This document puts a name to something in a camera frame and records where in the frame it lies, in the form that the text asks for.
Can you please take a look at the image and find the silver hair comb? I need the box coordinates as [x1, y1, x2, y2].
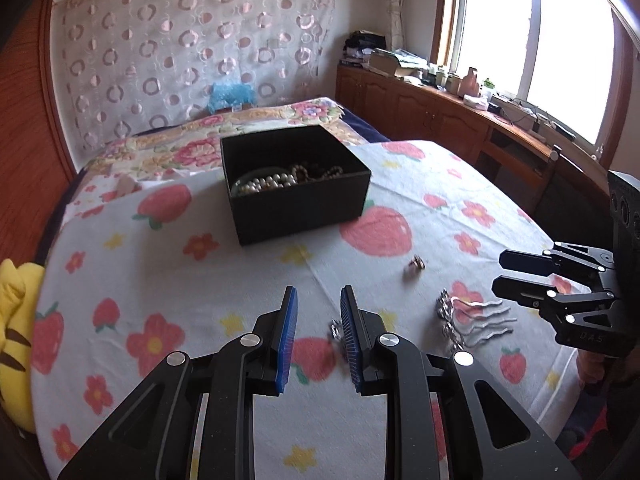
[435, 289, 518, 353]

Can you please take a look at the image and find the small silver earring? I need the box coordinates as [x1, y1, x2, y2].
[329, 320, 345, 348]

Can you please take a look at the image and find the brown wooden bead bracelet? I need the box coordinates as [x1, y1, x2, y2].
[292, 162, 345, 183]

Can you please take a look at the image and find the black open jewelry box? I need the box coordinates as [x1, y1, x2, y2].
[220, 126, 371, 246]

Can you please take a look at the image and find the person's right hand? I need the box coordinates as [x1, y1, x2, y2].
[576, 350, 605, 385]

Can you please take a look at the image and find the wooden side cabinet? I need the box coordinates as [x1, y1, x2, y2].
[335, 65, 608, 210]

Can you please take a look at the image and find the strawberry print cloth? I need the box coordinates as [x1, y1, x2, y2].
[32, 141, 579, 479]

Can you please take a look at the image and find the pink bottle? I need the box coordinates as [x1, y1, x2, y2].
[458, 67, 480, 98]

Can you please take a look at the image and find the yellow plush toy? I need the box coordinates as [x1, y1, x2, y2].
[0, 259, 44, 434]

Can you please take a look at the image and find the window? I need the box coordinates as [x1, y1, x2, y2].
[431, 0, 639, 168]

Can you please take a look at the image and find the stack of books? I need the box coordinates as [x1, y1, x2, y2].
[369, 49, 428, 77]

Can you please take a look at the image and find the wooden wardrobe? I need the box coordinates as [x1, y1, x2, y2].
[1, 0, 76, 264]

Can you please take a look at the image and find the floral bed quilt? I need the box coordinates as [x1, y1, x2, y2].
[62, 96, 371, 221]

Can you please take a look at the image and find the blue plush item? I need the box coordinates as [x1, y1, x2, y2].
[207, 82, 257, 114]

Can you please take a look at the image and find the pink circle curtain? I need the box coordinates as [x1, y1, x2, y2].
[51, 0, 335, 164]

